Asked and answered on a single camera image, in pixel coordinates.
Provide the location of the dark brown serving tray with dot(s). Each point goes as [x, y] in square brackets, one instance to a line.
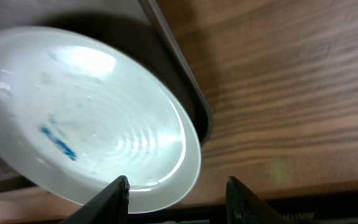
[138, 28]

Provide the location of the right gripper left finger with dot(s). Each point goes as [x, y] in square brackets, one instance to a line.
[110, 206]

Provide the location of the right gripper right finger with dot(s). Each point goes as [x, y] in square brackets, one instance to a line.
[244, 207]

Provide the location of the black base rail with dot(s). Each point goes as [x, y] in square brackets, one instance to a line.
[322, 208]

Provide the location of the white plate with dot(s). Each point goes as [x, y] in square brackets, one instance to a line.
[75, 114]

